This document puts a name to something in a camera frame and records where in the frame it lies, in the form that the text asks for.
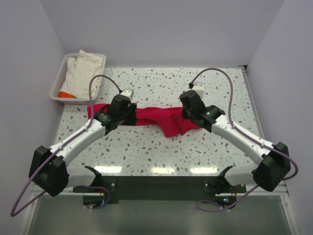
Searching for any red t shirt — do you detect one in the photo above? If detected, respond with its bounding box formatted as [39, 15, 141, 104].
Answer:
[87, 104, 199, 138]

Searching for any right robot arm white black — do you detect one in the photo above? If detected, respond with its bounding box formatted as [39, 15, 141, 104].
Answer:
[179, 90, 291, 192]

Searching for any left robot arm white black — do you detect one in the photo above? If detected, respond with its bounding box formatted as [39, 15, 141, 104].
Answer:
[29, 90, 136, 196]

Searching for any cream t shirt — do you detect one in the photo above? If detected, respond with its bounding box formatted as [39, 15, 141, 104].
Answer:
[60, 50, 104, 99]

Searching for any orange t shirt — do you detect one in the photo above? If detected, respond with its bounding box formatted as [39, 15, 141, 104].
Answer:
[58, 92, 75, 98]

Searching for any white plastic basket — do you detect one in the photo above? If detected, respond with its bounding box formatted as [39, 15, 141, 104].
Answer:
[50, 53, 106, 105]

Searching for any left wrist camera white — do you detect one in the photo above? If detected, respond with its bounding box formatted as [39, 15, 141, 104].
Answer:
[120, 89, 134, 100]

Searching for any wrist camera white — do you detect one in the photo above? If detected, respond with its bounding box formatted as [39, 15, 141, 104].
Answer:
[120, 89, 134, 100]
[189, 82, 205, 98]

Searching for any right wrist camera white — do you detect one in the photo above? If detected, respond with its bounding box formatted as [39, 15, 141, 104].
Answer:
[189, 82, 205, 98]

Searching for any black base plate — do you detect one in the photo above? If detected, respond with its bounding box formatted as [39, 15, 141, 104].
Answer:
[72, 175, 247, 205]

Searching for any aluminium frame rail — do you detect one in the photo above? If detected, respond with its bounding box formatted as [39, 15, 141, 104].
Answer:
[19, 188, 76, 235]

